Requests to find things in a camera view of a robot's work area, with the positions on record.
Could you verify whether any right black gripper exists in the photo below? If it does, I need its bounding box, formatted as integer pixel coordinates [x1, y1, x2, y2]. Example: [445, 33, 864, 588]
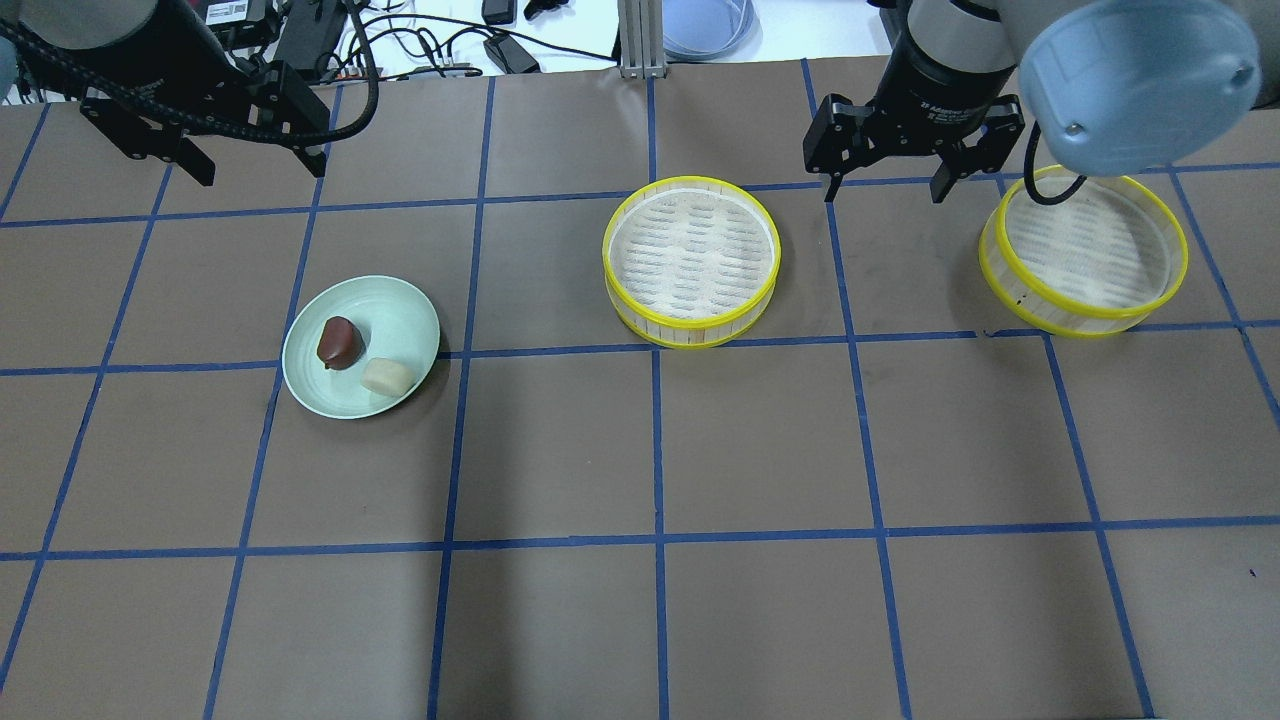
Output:
[803, 60, 1027, 204]

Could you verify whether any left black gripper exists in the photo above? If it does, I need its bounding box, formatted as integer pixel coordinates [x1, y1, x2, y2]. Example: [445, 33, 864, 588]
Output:
[79, 60, 330, 187]

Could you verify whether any dark red bun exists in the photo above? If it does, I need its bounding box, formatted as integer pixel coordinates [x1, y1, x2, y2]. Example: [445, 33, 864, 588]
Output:
[315, 316, 365, 372]

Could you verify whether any white bun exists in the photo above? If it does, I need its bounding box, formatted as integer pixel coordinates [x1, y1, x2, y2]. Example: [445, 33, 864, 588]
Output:
[360, 357, 417, 398]

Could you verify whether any centre yellow bamboo steamer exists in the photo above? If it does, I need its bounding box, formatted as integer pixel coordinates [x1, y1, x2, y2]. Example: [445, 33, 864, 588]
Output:
[602, 176, 783, 348]

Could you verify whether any side yellow bamboo steamer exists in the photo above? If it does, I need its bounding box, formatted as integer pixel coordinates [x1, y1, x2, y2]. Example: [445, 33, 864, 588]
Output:
[977, 176, 1190, 338]

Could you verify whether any blue plate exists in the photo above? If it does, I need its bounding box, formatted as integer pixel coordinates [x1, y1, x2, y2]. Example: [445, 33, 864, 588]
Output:
[660, 1, 756, 61]

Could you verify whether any light green plate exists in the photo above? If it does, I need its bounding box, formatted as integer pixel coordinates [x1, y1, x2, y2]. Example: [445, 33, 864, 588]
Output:
[282, 275, 442, 420]

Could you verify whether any black power adapter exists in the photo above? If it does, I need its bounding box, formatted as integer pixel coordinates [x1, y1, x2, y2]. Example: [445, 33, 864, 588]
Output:
[483, 33, 541, 76]

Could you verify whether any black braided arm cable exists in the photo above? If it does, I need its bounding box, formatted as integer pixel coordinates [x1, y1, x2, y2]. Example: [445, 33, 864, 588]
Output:
[0, 20, 301, 141]

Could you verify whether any aluminium frame post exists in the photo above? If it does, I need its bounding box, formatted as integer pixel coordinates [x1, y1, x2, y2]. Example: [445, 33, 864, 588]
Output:
[616, 0, 668, 79]

